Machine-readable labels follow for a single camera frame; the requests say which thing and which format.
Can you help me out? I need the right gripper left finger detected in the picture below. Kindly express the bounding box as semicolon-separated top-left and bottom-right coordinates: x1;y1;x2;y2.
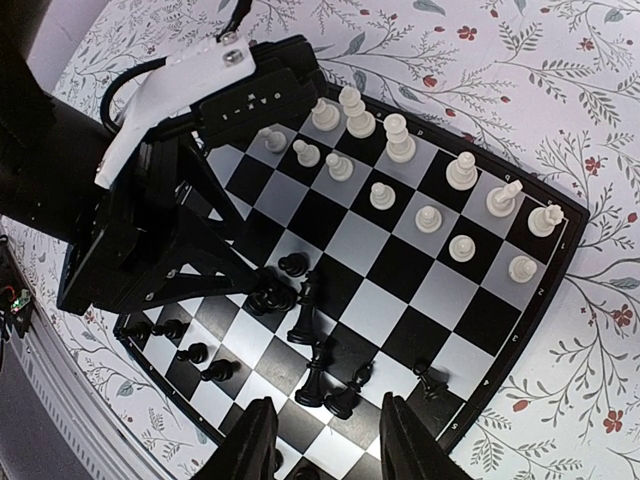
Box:
197;397;278;480

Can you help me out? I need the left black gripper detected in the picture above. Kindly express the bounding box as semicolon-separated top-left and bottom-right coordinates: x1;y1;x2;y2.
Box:
57;34;328;314

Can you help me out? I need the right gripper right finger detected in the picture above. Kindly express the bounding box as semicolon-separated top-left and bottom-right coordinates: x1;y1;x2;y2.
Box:
379;392;465;480

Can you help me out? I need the black pawn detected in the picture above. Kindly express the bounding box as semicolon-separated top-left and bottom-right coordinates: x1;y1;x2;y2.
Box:
151;319;189;340

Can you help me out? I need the black pawn corner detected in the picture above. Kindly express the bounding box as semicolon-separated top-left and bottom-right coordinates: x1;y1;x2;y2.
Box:
121;322;151;341

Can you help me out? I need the black white chessboard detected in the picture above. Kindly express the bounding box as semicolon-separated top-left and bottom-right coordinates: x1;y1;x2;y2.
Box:
115;99;589;479

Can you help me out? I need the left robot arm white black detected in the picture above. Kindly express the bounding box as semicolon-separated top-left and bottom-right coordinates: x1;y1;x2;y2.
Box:
1;1;328;314

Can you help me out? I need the black chess queen tall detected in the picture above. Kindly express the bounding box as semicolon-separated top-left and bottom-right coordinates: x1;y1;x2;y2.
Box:
294;341;333;408

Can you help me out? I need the black chess king tall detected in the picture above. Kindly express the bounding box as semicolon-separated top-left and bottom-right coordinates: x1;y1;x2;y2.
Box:
287;270;319;345

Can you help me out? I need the white chess pawn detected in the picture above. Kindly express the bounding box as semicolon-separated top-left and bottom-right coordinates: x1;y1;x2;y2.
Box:
508;255;538;284

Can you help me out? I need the white chess queen tall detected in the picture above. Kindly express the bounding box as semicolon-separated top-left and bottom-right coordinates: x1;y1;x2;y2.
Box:
383;113;416;163

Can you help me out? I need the white chess rook corner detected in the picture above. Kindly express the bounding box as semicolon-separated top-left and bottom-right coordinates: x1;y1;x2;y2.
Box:
527;204;564;238

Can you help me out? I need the white chess knight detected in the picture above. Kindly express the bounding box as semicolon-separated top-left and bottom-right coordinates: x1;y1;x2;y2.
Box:
486;180;523;218

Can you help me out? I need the white chess bishop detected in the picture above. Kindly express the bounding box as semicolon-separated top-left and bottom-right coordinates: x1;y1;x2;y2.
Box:
445;151;478;191

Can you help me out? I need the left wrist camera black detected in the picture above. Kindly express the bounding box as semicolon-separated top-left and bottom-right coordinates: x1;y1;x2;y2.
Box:
193;69;306;148

